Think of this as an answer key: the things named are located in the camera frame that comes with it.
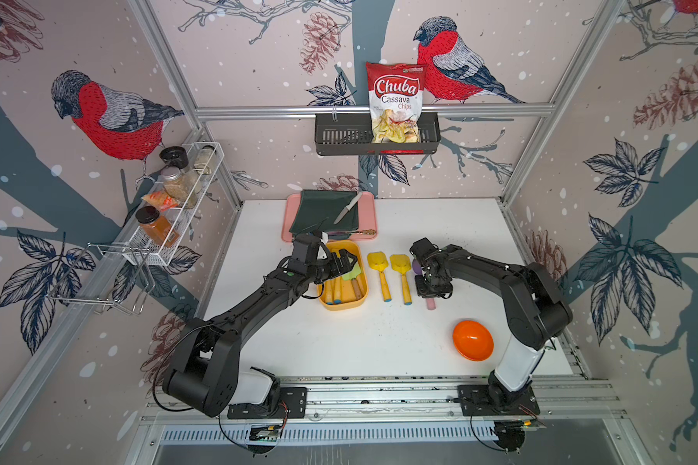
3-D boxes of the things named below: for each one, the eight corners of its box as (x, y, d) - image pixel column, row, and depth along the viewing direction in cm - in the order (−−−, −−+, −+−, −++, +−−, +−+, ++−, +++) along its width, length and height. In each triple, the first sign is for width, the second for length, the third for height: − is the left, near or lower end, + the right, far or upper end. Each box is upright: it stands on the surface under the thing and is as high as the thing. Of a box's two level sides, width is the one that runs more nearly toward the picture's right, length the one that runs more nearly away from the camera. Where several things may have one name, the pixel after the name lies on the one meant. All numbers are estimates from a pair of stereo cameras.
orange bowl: (457, 361, 80) (460, 358, 77) (449, 324, 87) (452, 320, 84) (493, 361, 80) (498, 358, 77) (483, 324, 87) (487, 320, 84)
